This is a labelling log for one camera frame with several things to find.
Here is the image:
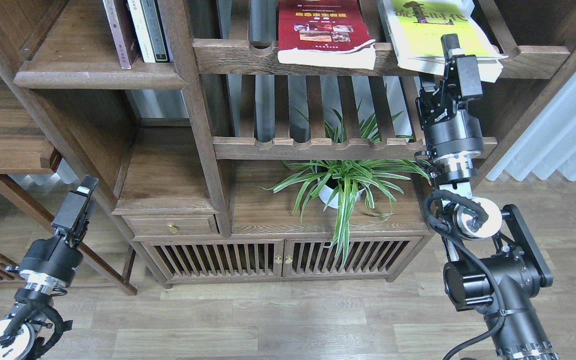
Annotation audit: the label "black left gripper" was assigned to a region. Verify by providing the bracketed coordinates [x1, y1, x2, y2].
[18, 175, 99, 291]

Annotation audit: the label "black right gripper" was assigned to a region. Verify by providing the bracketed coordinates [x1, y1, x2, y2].
[415, 33, 485, 161]

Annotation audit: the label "yellow-green book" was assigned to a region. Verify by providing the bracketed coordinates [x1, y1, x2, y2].
[378, 0, 504, 83]

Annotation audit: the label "red book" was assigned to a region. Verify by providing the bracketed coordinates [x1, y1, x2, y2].
[278, 0, 377, 70]

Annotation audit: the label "maroon book white characters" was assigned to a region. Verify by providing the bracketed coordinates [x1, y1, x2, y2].
[102, 0, 140, 69]

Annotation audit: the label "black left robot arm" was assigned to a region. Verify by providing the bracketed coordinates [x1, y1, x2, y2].
[0, 175, 99, 360]

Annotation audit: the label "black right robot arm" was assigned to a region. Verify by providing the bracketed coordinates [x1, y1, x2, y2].
[416, 34, 560, 360]

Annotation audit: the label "brass drawer knob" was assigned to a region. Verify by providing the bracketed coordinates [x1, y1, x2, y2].
[167, 222, 179, 234]

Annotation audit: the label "wooden side table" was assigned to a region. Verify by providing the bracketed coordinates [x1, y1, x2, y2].
[0, 77, 137, 295]

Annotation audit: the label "white curtain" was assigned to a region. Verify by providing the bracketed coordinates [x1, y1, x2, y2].
[486, 73, 576, 182]

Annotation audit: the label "green spider plant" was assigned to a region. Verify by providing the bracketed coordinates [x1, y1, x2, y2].
[258, 100, 434, 268]

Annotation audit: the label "dark wooden bookshelf cabinet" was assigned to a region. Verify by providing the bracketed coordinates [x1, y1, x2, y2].
[0, 0, 576, 289]

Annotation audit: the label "white upright book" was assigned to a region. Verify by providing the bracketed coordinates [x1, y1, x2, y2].
[127, 0, 156, 63]

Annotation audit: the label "brass cabinet door knobs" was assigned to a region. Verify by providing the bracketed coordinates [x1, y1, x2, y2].
[273, 255, 293, 265]

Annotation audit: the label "dark green upright book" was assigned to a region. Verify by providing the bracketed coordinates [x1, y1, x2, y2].
[141, 0, 170, 63]

